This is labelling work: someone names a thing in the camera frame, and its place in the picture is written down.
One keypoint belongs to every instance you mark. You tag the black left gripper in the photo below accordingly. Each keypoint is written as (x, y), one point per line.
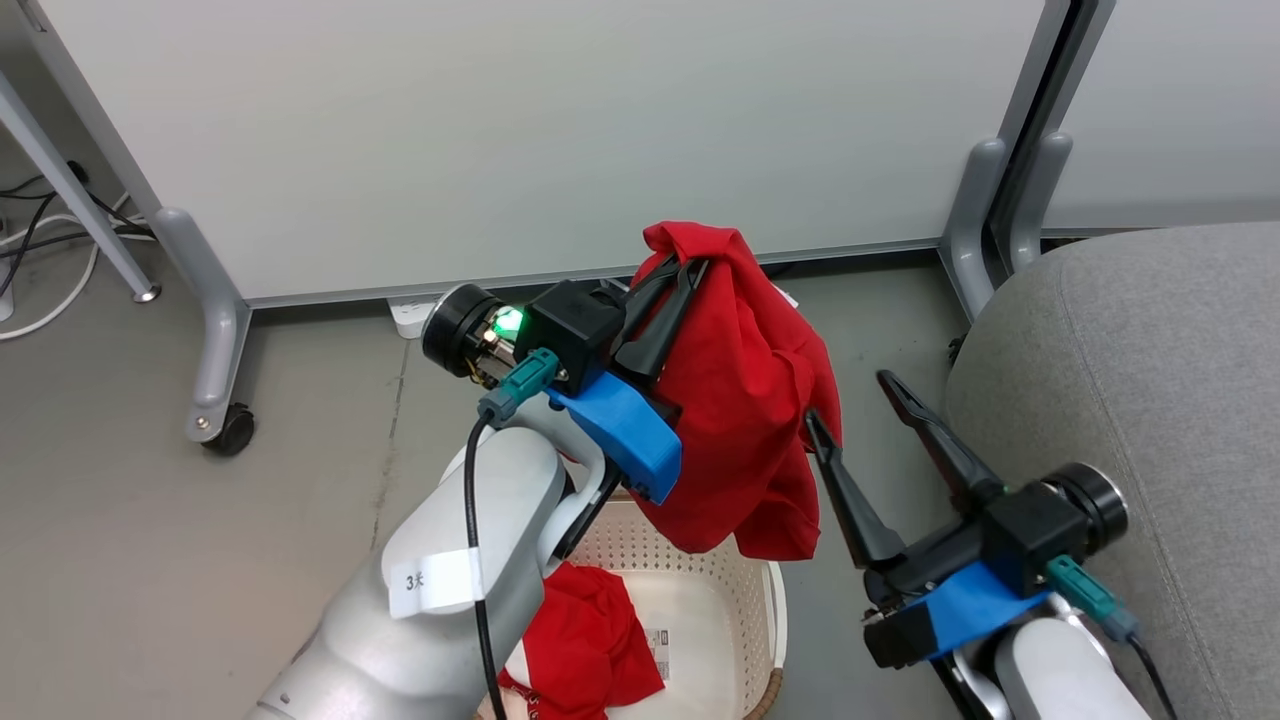
(575, 325)

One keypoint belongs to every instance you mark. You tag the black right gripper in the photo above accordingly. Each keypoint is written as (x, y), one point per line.
(1030, 525)

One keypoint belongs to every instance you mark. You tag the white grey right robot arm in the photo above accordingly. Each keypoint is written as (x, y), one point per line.
(1060, 680)

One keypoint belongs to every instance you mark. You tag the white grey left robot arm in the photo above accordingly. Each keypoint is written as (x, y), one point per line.
(440, 650)

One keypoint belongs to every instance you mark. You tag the cream perforated laundry basket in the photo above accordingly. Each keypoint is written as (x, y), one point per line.
(715, 620)

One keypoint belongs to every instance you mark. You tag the white basket sticker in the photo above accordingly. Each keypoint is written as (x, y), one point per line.
(658, 655)

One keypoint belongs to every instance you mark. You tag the wide white partition panel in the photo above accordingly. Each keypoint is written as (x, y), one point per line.
(550, 130)

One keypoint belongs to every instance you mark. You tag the small white power strip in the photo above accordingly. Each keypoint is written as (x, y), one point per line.
(410, 318)

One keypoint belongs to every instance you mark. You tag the grey fabric sofa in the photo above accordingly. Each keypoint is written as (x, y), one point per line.
(1150, 380)

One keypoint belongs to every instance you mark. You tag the red garment with white trim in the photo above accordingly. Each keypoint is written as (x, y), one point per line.
(585, 640)

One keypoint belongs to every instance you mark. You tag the white tape label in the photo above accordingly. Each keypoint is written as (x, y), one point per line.
(435, 582)

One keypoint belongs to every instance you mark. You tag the grey partition leg with caster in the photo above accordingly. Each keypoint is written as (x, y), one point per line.
(215, 330)

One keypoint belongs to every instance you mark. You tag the black caster wheel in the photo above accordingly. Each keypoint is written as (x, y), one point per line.
(230, 432)

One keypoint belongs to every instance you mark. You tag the narrow white partition panel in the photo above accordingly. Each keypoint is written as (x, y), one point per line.
(1180, 110)

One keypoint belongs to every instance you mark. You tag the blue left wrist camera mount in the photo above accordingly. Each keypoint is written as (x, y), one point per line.
(625, 430)

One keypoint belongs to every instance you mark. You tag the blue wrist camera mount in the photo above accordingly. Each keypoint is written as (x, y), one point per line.
(625, 430)
(975, 605)

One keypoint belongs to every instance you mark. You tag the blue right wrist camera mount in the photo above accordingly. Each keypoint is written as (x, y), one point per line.
(975, 605)

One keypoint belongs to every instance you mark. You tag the grey table frame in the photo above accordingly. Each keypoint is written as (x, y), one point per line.
(70, 185)

